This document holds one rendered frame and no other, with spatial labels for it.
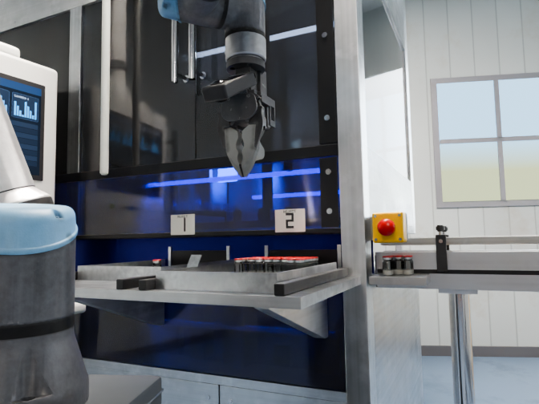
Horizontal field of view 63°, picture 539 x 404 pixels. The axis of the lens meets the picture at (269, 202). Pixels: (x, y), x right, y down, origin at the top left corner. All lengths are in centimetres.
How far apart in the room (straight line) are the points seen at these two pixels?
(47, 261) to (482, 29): 418
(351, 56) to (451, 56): 312
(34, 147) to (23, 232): 105
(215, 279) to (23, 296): 38
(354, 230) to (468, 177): 298
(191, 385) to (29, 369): 86
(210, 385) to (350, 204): 63
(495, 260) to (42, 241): 96
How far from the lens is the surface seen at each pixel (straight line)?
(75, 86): 171
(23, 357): 54
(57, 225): 55
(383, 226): 105
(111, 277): 113
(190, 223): 130
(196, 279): 84
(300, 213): 114
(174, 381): 139
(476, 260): 117
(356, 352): 113
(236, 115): 79
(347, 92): 116
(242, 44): 82
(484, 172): 407
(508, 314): 415
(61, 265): 55
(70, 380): 56
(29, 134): 157
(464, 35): 438
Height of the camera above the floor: 97
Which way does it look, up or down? 5 degrees up
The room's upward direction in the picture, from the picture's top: 1 degrees counter-clockwise
